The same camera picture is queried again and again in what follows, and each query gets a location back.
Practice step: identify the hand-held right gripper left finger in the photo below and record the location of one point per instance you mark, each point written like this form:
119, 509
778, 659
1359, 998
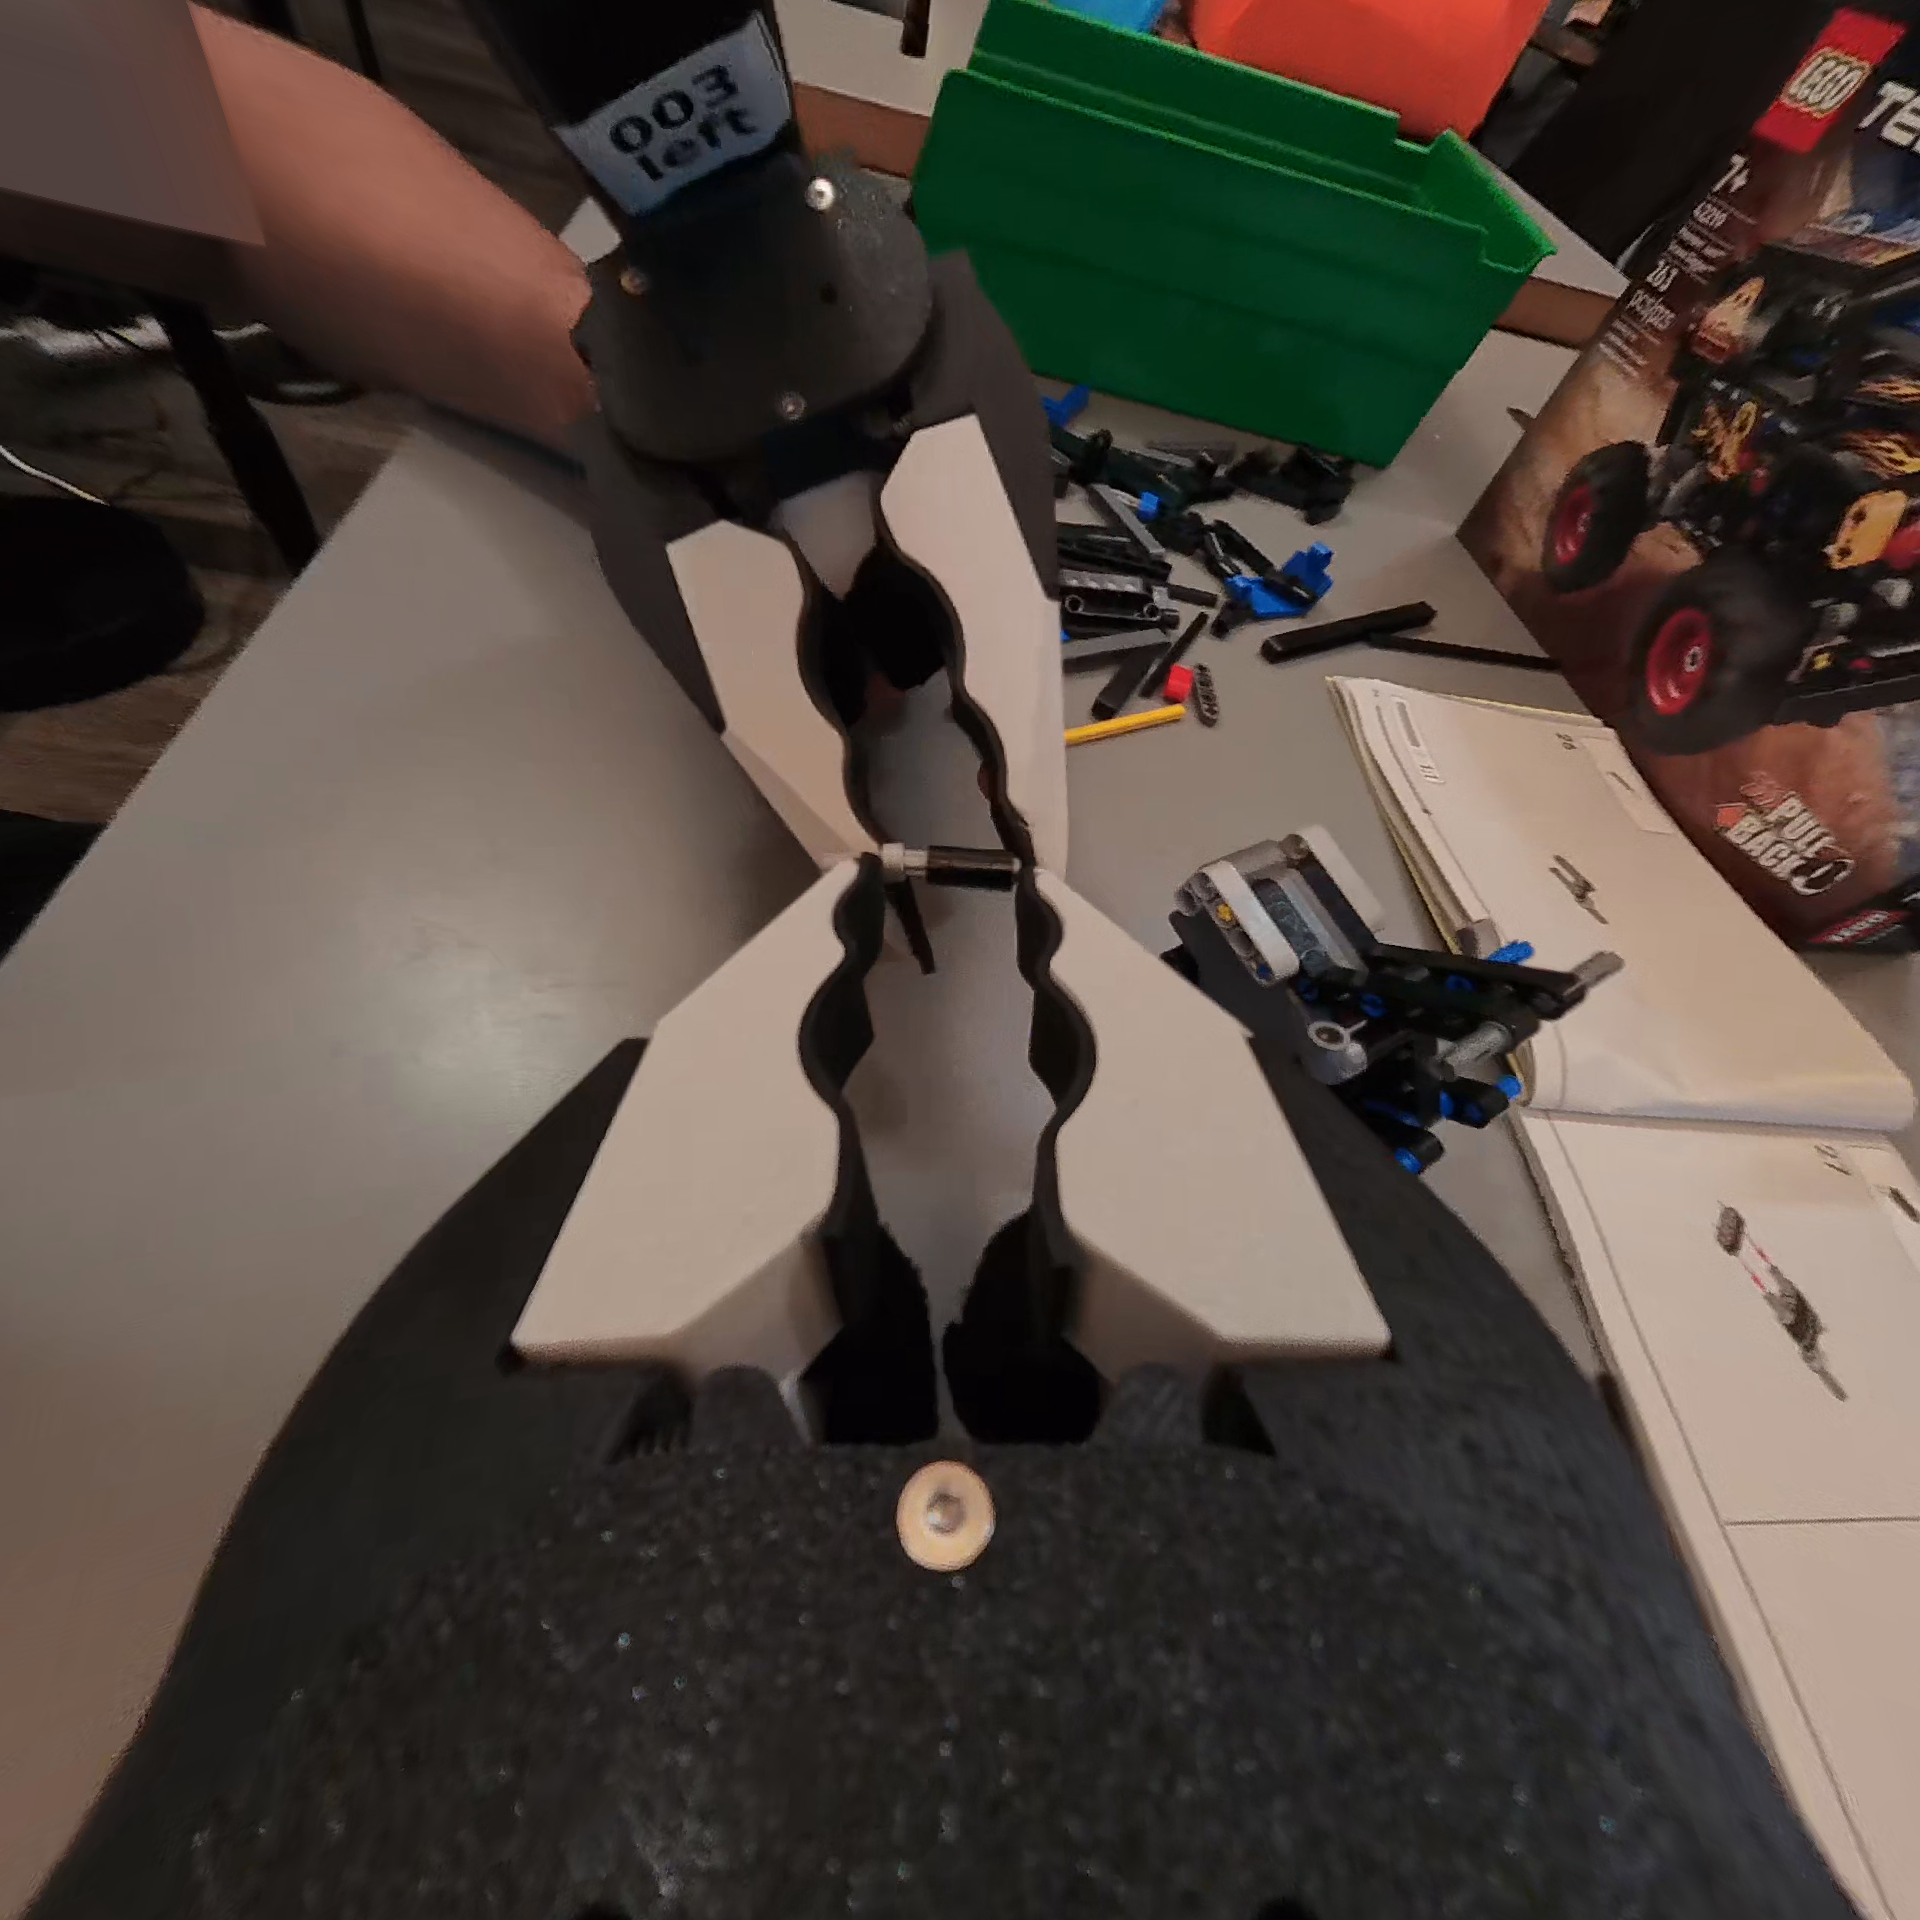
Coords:
691, 1185

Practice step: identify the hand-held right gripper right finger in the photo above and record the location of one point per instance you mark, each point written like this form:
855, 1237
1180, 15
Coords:
1184, 1201

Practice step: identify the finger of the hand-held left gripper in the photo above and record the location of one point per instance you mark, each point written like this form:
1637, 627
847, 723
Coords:
751, 646
989, 600

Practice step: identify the black lego connector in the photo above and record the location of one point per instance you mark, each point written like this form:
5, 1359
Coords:
968, 870

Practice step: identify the person's left forearm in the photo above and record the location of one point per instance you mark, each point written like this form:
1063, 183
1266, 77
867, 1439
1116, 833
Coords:
389, 254

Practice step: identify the pile of black lego beams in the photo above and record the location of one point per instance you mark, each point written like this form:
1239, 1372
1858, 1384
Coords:
1141, 524

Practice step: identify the yellow lego axle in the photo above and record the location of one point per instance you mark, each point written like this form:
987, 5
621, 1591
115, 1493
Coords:
1124, 725

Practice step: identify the grey and black lego assembly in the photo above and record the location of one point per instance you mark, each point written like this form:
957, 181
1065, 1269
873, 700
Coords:
1348, 1005

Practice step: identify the long black lego beam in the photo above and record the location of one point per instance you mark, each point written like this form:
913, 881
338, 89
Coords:
1348, 630

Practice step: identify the thin black lego axle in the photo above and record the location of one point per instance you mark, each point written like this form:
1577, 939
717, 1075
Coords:
1471, 653

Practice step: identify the lego set box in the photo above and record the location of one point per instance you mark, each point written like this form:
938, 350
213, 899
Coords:
1723, 524

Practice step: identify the green plastic bin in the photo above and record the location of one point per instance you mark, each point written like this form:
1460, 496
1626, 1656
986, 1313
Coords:
1201, 254

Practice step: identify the black furniture leg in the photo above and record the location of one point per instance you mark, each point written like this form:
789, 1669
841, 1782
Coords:
247, 436

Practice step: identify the open instruction booklet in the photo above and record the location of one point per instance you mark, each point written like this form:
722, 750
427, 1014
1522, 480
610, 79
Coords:
1680, 990

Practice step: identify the white instruction booklet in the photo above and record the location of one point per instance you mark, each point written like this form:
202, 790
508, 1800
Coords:
1723, 1500

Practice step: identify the orange plastic container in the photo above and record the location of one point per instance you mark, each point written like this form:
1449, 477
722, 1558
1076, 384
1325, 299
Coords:
1365, 61

